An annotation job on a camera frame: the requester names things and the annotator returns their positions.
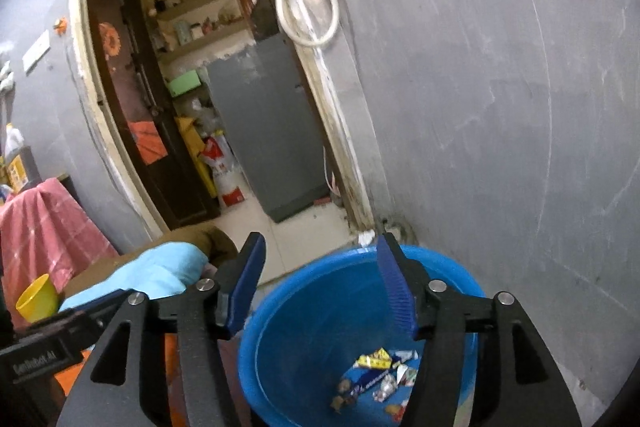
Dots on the green box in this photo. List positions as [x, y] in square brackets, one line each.
[183, 84]

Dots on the blue plastic basin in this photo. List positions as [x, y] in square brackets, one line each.
[310, 307]

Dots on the blue printed plastic wrapper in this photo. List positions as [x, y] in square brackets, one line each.
[370, 382]

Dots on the large cooking oil jug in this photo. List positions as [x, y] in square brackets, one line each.
[15, 162]

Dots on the red paper wrapper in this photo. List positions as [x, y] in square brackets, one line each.
[397, 412]

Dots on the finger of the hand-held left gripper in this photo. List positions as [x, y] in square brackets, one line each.
[85, 309]

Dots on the yellow bag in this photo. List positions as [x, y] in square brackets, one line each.
[192, 142]

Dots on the yellow plastic bowl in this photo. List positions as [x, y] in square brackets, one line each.
[37, 299]

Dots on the orange paper on door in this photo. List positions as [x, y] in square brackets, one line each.
[147, 142]

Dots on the wooden wall shelf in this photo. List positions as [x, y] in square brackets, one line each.
[200, 4]

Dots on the brown food scrap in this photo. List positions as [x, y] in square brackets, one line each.
[344, 387]

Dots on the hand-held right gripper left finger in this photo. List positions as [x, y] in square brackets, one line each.
[247, 289]

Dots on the light blue cloth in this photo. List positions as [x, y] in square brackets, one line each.
[150, 272]

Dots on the brown blanket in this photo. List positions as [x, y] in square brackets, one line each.
[200, 239]

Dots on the grey refrigerator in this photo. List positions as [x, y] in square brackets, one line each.
[265, 132]

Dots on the dark wooden door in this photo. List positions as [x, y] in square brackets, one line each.
[125, 87]

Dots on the pink plaid cloth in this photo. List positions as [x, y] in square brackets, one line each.
[45, 227]

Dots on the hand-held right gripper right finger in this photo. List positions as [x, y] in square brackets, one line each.
[395, 289]

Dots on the orange flower decoration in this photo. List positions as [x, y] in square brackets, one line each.
[109, 39]

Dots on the yellow wrapper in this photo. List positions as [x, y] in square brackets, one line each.
[372, 359]

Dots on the dark box on refrigerator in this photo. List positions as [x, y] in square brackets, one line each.
[264, 14]

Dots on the red and white bag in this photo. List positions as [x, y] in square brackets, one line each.
[225, 177]

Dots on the white wall switch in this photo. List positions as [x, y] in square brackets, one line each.
[36, 51]

